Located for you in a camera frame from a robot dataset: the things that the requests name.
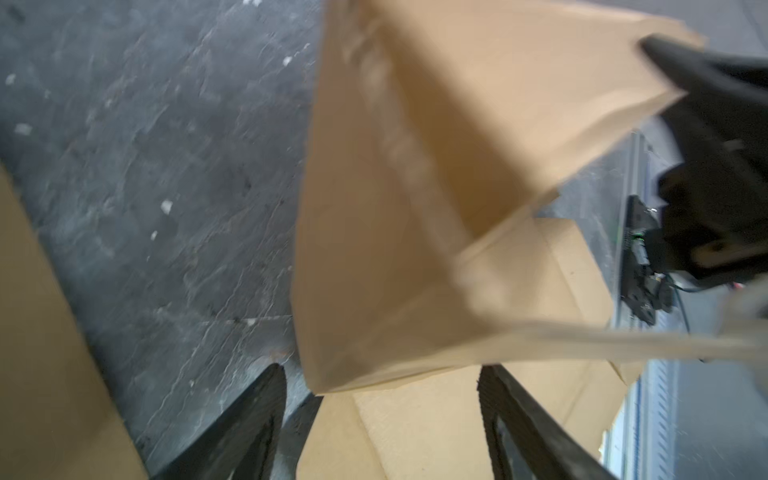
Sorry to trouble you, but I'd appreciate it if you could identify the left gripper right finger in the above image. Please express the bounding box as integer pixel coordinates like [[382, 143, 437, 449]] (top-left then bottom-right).
[[477, 364, 614, 479]]

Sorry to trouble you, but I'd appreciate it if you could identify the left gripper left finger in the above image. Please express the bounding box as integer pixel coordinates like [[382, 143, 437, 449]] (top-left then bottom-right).
[[155, 364, 287, 480]]

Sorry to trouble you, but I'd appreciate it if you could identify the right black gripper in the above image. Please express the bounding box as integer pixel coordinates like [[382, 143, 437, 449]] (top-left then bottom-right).
[[639, 35, 767, 285]]

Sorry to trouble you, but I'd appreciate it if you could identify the brown cardboard box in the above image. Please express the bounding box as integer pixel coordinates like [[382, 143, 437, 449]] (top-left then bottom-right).
[[291, 1, 767, 479]]

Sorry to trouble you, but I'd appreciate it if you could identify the left flat cardboard stack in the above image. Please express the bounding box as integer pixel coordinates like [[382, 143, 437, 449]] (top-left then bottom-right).
[[1, 173, 147, 479]]

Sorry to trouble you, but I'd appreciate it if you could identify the slotted grey cable duct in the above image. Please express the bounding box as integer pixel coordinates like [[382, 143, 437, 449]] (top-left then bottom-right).
[[635, 360, 679, 480]]

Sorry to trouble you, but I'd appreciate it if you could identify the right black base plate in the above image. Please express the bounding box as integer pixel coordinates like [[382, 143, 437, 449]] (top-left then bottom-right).
[[619, 195, 673, 326]]

